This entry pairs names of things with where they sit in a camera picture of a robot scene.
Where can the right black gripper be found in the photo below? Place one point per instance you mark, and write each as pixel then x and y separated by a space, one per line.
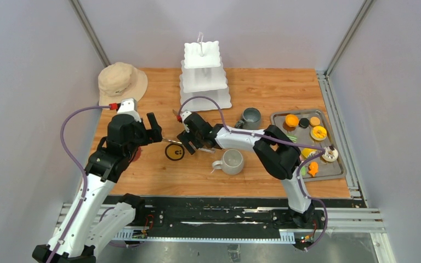
pixel 185 137

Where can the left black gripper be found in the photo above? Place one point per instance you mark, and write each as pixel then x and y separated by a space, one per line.
pixel 150 135

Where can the yellow cake slice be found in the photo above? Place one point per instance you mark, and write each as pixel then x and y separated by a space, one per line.
pixel 308 153

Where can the metal tongs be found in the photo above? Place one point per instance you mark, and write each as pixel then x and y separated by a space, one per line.
pixel 172 141

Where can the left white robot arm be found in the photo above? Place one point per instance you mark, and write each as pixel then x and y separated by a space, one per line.
pixel 77 240

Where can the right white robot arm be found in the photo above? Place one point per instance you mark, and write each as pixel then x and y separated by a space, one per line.
pixel 278 154

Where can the black yellow smiley coaster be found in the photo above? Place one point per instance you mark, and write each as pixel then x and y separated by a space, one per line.
pixel 174 152

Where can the red round coaster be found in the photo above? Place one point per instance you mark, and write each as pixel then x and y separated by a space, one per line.
pixel 136 155

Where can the white ceramic mug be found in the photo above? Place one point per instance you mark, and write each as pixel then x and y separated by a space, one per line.
pixel 231 162

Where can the beige bucket hat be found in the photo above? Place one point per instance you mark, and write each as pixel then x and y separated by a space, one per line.
pixel 121 81

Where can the white three-tier dessert stand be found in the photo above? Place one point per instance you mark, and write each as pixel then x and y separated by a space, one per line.
pixel 203 82

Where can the dark grey ceramic mug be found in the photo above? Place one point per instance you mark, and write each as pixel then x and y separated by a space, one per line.
pixel 250 119

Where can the orange cupcake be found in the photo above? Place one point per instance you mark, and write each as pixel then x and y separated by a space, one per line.
pixel 291 121

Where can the green white layered sandwich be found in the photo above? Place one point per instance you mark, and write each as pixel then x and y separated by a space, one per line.
pixel 292 138

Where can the black round cookie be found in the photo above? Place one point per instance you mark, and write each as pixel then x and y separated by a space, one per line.
pixel 304 123

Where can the metal serving tray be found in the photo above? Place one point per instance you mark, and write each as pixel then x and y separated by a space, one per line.
pixel 327 170

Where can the orange round macaron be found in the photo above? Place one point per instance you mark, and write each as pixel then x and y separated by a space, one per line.
pixel 314 121

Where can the orange fish-shaped pastry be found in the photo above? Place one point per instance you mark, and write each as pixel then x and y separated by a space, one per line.
pixel 313 168

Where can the yellow frosted donut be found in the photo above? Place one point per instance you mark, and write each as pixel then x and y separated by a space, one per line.
pixel 319 133

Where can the white chocolate donut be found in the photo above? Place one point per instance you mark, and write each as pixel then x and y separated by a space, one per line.
pixel 330 154

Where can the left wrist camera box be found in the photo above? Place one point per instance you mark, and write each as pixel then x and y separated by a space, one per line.
pixel 129 107

